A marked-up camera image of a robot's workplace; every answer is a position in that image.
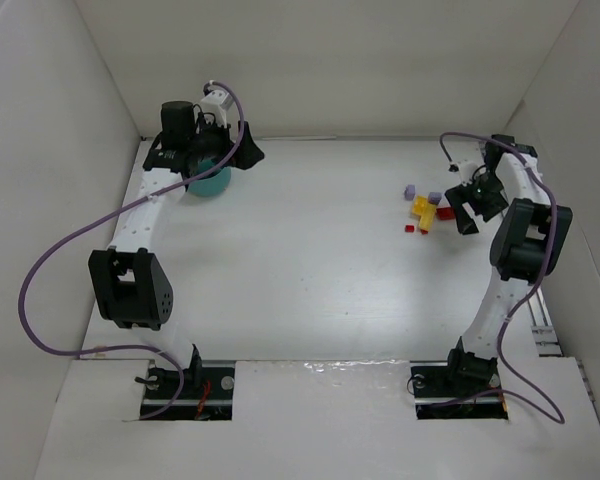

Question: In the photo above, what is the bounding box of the red large lego brick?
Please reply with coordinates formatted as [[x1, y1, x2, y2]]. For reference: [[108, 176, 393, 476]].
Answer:
[[436, 207, 455, 221]]

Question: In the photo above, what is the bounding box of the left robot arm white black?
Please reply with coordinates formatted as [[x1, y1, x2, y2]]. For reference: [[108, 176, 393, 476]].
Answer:
[[88, 90, 264, 369]]

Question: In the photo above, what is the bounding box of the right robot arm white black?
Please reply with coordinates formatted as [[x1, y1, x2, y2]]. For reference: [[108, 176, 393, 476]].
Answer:
[[442, 134, 573, 397]]

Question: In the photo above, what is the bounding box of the lavender lego brick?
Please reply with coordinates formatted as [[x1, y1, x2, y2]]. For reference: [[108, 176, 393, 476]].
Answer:
[[428, 192, 442, 205], [404, 184, 416, 201]]

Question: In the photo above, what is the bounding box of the yellow lego brick upside down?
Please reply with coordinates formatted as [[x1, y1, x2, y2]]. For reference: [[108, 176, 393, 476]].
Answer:
[[411, 196, 431, 216]]

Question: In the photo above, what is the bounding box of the yellow long lego plate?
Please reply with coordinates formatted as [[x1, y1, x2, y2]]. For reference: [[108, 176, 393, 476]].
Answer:
[[418, 204, 437, 232]]

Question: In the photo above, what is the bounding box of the teal divided round container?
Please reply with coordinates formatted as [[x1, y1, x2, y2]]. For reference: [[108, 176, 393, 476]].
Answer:
[[187, 168, 231, 198]]

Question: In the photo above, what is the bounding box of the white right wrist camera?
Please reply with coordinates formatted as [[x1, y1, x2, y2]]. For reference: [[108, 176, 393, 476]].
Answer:
[[449, 159, 480, 185]]

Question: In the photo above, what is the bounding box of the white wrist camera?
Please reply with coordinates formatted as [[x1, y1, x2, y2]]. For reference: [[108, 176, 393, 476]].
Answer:
[[200, 86, 234, 127], [449, 159, 480, 185]]

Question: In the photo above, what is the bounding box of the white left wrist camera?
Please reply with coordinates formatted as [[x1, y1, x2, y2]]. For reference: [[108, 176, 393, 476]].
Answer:
[[200, 86, 234, 127]]

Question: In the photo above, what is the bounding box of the aluminium side rail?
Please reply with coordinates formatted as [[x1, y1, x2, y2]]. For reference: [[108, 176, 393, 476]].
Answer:
[[527, 289, 564, 358]]

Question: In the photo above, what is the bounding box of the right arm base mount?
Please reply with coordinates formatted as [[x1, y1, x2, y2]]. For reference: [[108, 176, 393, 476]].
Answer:
[[407, 361, 508, 420]]

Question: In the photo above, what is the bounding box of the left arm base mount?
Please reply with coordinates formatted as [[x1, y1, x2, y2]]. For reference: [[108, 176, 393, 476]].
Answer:
[[135, 360, 236, 422]]

